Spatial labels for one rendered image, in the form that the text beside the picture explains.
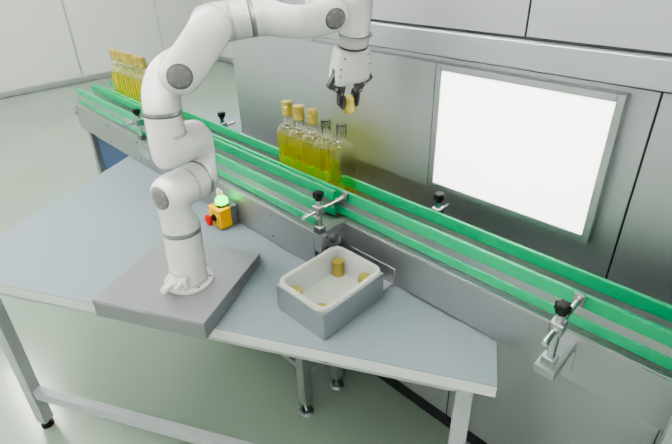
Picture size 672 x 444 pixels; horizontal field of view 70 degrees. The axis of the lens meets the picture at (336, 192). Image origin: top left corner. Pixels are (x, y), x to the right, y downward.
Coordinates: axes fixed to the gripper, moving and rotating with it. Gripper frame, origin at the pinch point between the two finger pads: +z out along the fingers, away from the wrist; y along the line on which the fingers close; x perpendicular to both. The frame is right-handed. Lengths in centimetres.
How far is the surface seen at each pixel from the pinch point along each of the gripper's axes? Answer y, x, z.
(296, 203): 16.3, 2.5, 29.1
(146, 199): 51, -53, 60
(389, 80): -13.1, -0.2, -2.5
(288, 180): 12.7, -10.5, 31.7
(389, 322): 11, 44, 37
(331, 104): -6.2, -18.7, 13.6
